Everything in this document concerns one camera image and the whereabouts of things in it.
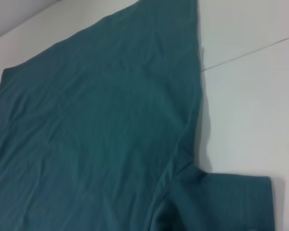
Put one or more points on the blue shirt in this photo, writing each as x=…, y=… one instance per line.
x=98, y=132

